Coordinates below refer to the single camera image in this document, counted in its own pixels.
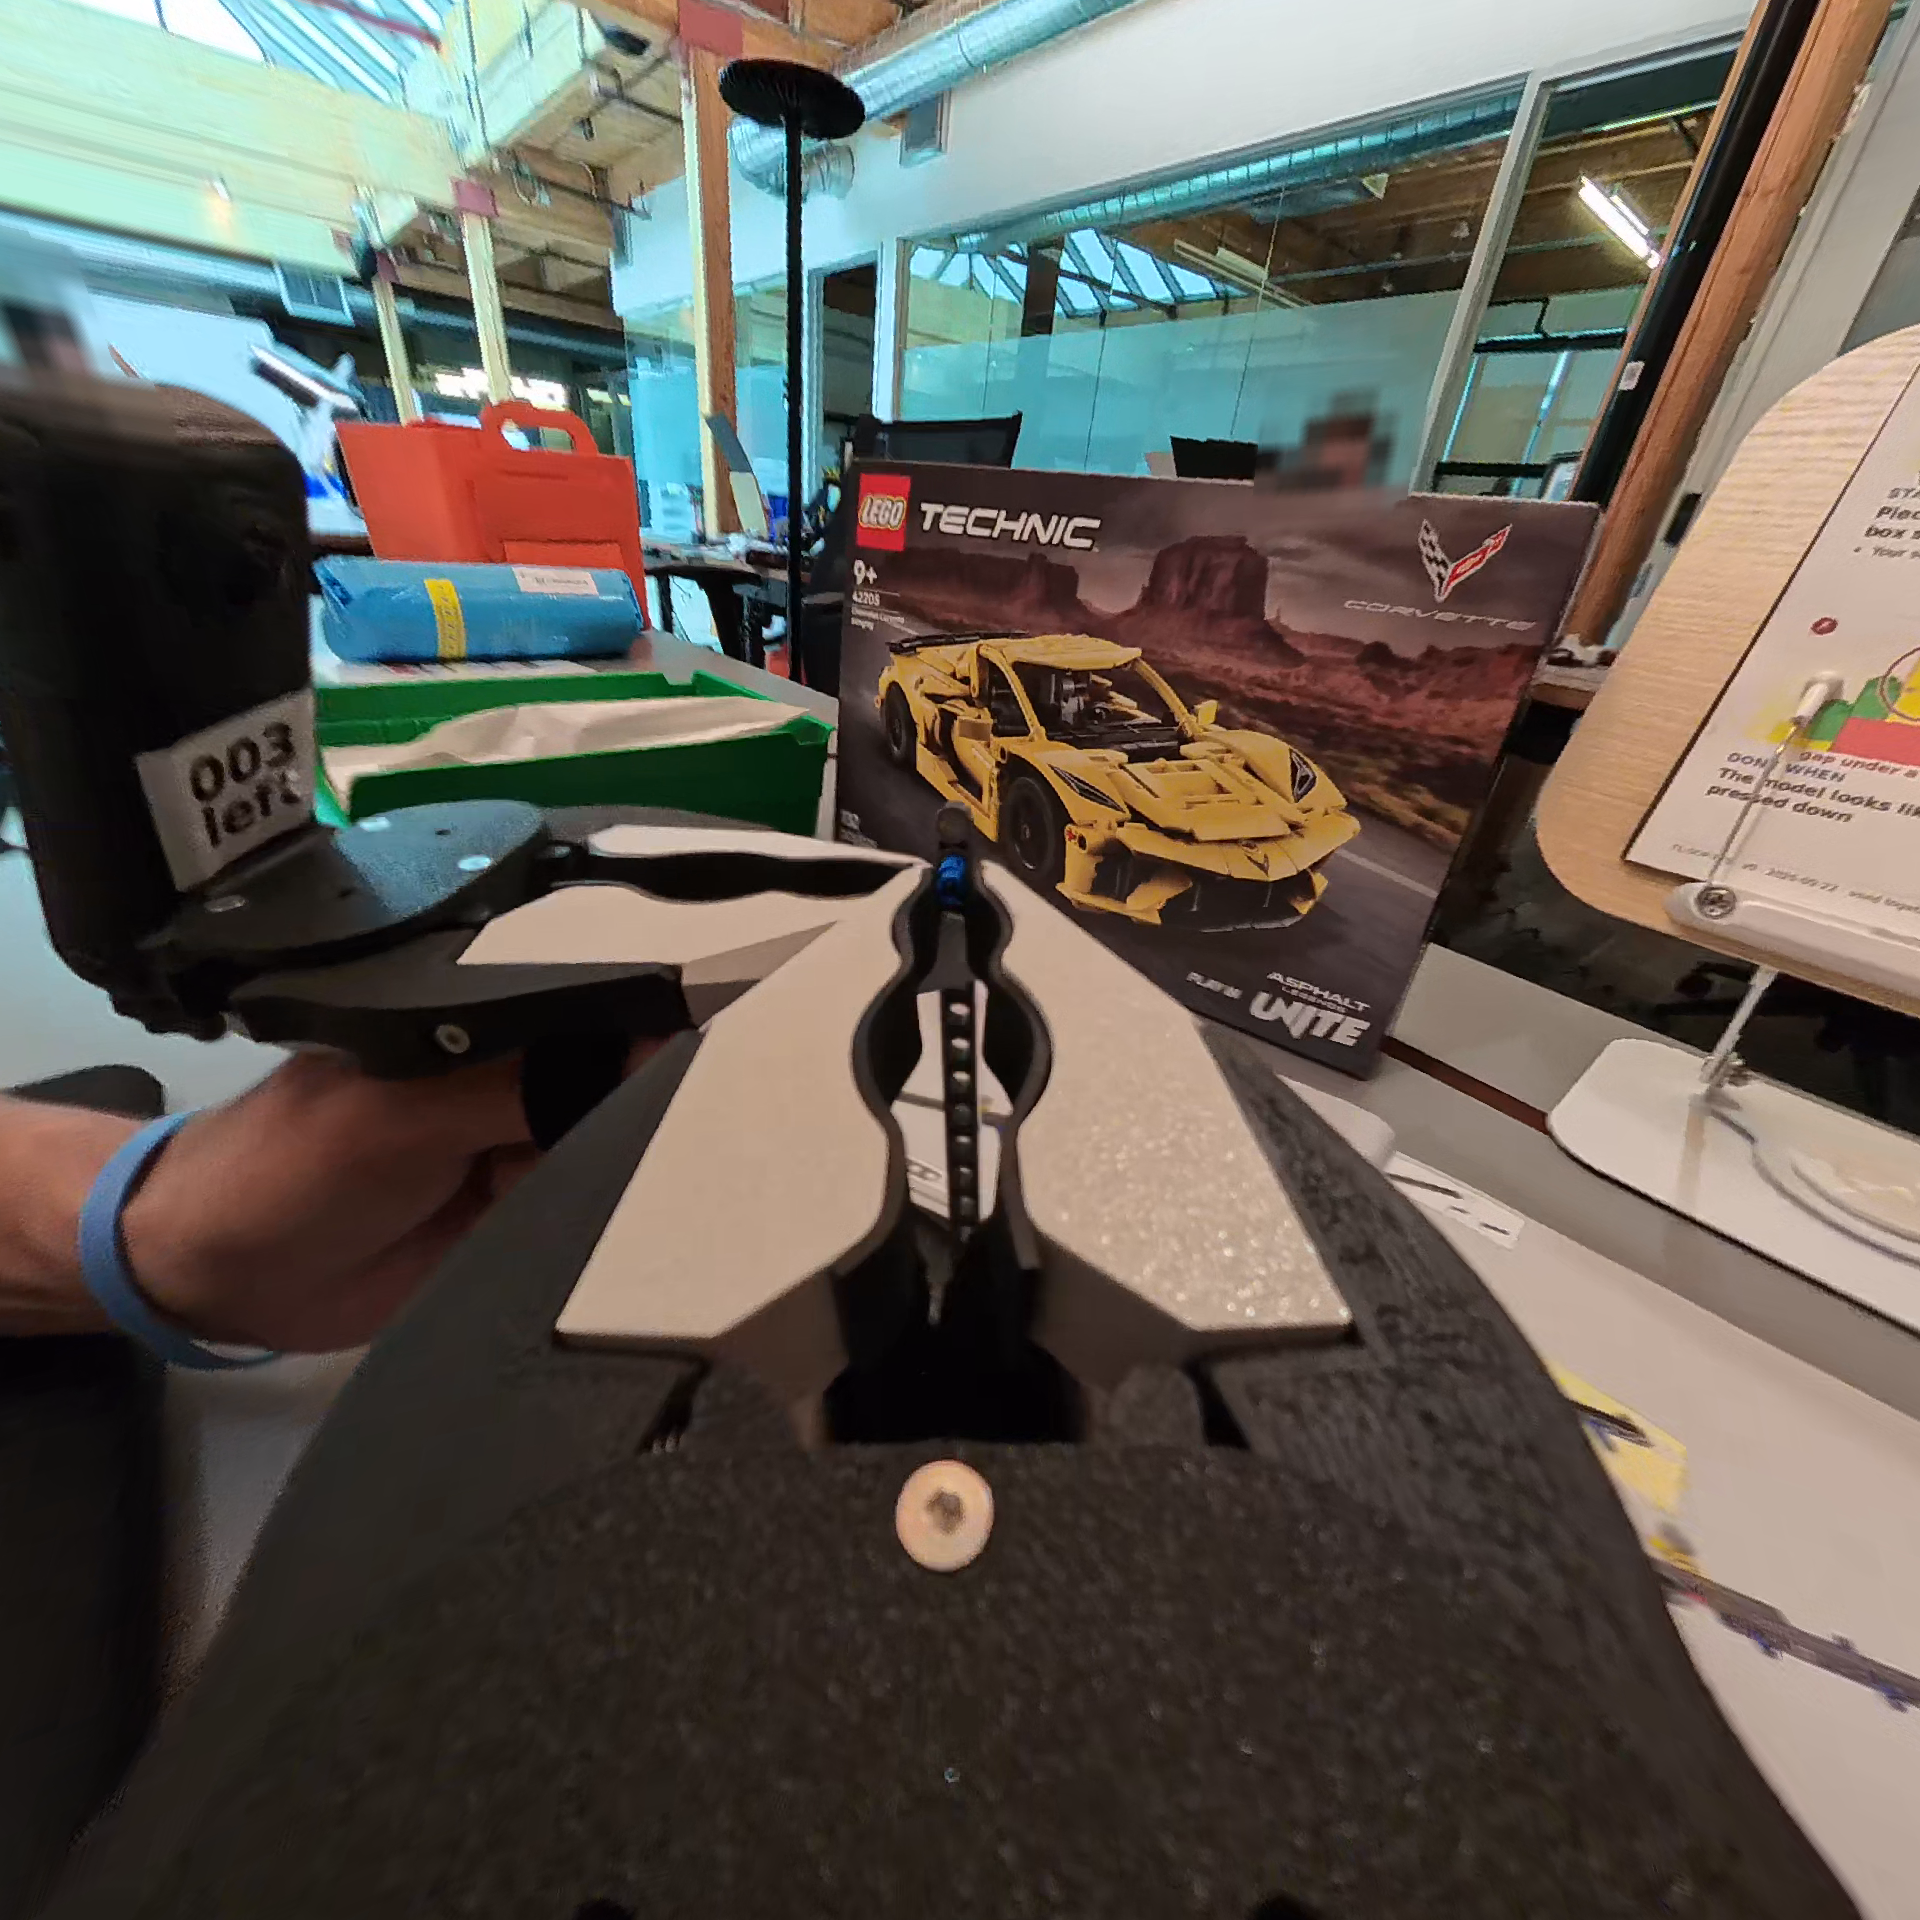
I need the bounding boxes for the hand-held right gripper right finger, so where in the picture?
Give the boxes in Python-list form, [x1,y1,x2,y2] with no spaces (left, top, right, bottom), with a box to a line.
[977,866,1359,1403]

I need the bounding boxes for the black perforated panel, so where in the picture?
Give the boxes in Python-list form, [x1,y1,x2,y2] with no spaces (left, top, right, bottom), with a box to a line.
[0,1334,166,1869]

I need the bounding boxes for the ceiling skylight window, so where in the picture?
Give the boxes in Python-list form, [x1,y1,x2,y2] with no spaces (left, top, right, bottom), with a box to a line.
[90,0,453,108]

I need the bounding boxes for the yellow car toy set box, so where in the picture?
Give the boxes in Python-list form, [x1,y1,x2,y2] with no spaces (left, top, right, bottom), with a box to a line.
[833,458,1604,1079]

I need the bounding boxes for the silver ventilation duct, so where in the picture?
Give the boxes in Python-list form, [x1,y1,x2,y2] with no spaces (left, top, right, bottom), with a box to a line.
[727,0,1156,197]

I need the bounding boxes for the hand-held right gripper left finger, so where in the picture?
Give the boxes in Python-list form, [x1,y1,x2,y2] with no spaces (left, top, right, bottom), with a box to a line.
[556,866,940,1403]

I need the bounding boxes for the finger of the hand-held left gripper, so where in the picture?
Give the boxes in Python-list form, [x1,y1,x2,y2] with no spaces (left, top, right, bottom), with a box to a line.
[454,878,902,1037]
[575,823,923,910]

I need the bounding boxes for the green plastic bin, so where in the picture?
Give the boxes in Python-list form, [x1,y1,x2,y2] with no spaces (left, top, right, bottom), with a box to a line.
[311,667,834,842]

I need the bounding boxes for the white paper bag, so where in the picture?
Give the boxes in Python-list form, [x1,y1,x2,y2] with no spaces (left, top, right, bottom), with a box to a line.
[323,696,812,805]

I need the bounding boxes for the blue plastic wrapped roll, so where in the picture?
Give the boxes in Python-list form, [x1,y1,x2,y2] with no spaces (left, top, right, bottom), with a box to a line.
[316,556,647,664]

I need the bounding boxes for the dark metal pole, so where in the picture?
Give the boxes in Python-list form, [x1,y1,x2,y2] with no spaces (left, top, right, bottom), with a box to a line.
[1591,0,1823,511]

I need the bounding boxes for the brown wooden post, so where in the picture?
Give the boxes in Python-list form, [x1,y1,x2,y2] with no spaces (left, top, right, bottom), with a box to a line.
[1569,0,1900,639]

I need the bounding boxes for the printed instruction sheet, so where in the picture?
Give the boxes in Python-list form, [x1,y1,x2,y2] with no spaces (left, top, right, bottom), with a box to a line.
[1628,336,1920,916]

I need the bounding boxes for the blue wristband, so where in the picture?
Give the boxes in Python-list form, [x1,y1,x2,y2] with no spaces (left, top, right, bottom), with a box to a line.
[77,1114,279,1368]

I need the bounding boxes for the orange felt bag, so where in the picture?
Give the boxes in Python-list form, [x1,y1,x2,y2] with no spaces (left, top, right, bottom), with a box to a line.
[334,397,649,634]

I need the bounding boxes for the black floor lamp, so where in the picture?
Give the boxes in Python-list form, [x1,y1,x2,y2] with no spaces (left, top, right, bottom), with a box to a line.
[718,56,869,693]

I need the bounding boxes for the black long holed toy beam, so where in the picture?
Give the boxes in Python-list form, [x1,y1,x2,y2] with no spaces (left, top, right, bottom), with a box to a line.
[932,803,991,1247]

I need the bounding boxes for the grey building instruction booklet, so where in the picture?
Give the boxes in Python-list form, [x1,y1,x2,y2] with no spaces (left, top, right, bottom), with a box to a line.
[900,1110,1920,1914]

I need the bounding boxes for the person's left hand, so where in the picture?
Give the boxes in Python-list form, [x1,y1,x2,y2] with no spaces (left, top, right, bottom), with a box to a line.
[127,1050,541,1356]

